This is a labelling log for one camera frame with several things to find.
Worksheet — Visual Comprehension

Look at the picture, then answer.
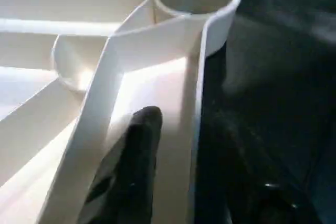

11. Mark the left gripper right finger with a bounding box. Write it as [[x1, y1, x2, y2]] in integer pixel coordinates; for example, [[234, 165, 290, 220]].
[[197, 113, 321, 224]]

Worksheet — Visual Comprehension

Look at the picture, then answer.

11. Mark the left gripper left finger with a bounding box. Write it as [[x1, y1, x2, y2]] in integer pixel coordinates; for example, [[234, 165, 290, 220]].
[[78, 105, 164, 224]]

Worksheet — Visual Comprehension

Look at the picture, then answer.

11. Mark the white plastic table top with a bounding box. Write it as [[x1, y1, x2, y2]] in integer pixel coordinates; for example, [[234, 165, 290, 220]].
[[0, 0, 243, 224]]

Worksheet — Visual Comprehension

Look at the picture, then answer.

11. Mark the black work mat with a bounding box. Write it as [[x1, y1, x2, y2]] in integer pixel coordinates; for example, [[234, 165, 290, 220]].
[[192, 0, 336, 224]]

